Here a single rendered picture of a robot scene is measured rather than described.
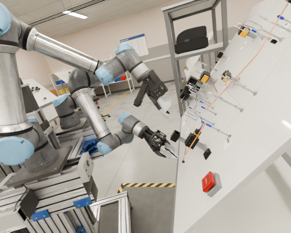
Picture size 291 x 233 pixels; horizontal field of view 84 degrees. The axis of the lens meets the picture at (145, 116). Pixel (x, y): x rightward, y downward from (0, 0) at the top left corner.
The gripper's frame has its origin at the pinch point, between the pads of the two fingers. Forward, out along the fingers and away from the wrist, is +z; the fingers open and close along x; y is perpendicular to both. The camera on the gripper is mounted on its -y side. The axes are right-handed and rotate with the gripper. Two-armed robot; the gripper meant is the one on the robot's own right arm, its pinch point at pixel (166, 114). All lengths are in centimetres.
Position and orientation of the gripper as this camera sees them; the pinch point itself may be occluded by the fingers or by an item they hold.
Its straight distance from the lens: 74.2
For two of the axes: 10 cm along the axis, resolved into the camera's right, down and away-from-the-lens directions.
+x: 1.6, -2.6, 9.5
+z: 6.1, 7.8, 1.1
